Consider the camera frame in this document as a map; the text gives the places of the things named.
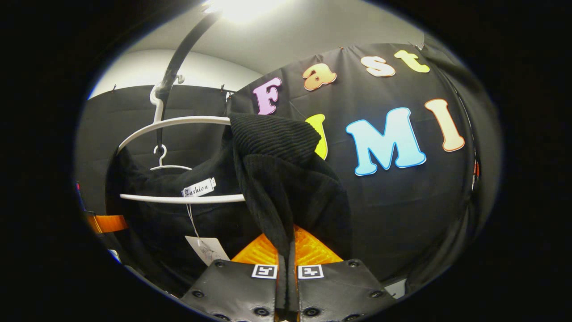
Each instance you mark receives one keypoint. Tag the black backdrop cloth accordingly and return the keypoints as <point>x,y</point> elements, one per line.
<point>402,214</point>

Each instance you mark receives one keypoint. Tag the black knit sweater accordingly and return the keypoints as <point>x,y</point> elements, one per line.
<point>290,188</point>

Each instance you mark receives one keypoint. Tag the white plastic hanger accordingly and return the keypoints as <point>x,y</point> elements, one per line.
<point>172,167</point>
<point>152,197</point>

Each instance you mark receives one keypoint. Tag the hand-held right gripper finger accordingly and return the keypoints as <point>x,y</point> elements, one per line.
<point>281,286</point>
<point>292,286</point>

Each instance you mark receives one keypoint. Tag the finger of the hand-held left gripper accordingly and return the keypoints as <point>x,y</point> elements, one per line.
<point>109,223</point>

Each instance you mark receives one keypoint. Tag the black metal clothes rack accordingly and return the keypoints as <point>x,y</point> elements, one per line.
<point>178,53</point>

